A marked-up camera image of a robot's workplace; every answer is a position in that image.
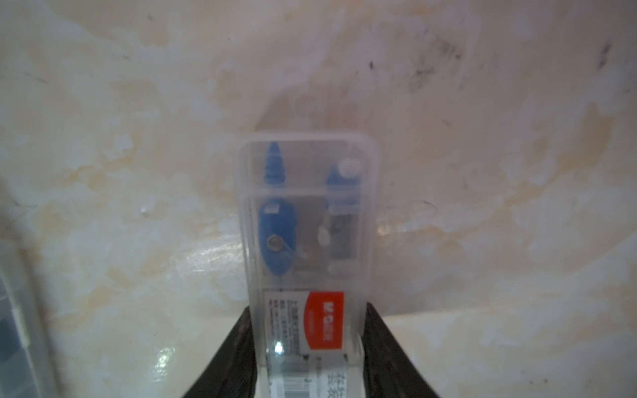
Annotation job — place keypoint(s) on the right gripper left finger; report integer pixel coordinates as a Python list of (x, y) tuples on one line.
[(232, 372)]

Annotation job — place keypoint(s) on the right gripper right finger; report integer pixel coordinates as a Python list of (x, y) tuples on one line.
[(388, 372)]

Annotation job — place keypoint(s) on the clear compass case red label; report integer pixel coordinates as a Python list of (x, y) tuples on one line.
[(307, 204)]

